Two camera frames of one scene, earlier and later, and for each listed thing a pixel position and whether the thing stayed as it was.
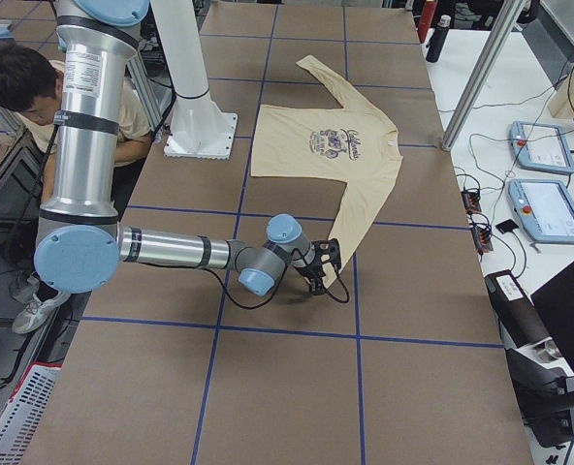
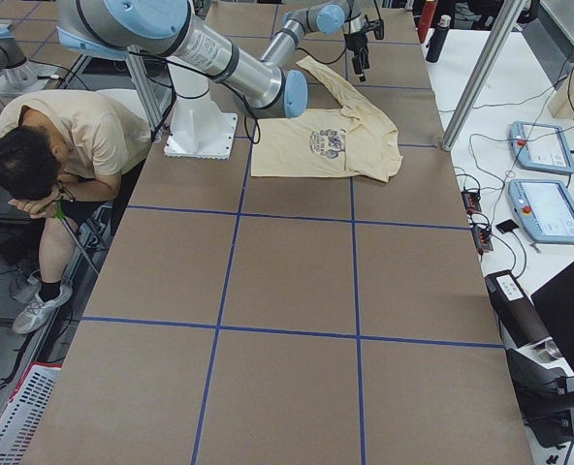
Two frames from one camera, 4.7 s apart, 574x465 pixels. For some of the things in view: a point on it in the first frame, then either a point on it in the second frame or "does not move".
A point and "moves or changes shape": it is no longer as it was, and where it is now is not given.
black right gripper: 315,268 → 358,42
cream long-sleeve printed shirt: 353,145 moves or changes shape
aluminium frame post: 509,12 does not move
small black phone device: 507,226 does not move
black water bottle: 438,40 does not move
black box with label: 515,309 does not move
